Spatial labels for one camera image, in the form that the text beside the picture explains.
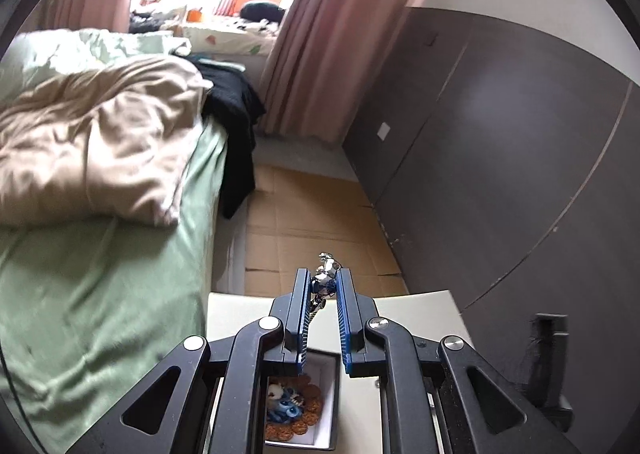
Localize green bed sheet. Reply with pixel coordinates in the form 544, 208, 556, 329
0, 124, 228, 440

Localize leaf print cushion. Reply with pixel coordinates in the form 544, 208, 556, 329
182, 19, 281, 57

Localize black bag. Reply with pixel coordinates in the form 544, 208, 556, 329
240, 1, 285, 21

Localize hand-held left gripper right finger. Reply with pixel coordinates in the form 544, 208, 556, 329
336, 268, 583, 454

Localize black clothes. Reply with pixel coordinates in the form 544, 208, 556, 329
192, 54, 266, 220

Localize dark blue jewelry box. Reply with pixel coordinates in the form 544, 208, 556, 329
262, 346, 342, 451

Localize flattened cardboard sheet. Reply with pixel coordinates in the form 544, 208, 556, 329
242, 164, 411, 297

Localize blue braided bracelet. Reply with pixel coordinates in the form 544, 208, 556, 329
267, 396, 306, 425

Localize wide pink curtain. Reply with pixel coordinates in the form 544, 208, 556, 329
260, 0, 436, 145

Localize light green quilt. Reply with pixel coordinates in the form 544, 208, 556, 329
0, 29, 191, 90

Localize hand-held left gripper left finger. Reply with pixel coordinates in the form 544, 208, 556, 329
65, 268, 313, 454

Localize brown bead bracelet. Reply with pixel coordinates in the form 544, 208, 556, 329
265, 381, 323, 441

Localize dark grey wardrobe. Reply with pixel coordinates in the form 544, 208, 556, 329
342, 6, 640, 330

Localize beige duvet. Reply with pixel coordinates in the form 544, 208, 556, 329
0, 56, 213, 227

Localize silver chain bracelet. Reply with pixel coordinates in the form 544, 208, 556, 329
306, 251, 346, 322

